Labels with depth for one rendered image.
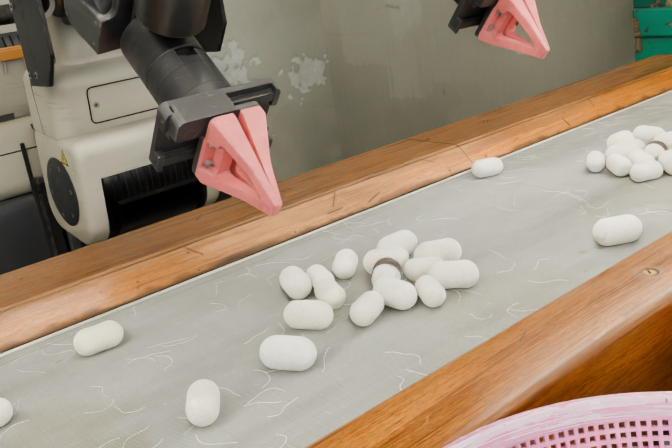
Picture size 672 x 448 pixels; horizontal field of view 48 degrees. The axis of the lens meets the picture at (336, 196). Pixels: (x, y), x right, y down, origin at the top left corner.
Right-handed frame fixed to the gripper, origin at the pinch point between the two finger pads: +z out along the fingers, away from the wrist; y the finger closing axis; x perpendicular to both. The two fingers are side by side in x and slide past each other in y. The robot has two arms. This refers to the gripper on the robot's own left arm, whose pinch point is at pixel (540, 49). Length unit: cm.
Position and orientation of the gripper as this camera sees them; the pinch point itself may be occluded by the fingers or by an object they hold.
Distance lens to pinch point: 89.2
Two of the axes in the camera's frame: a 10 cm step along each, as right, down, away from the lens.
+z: 5.6, 7.2, -4.1
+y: 7.7, -2.7, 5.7
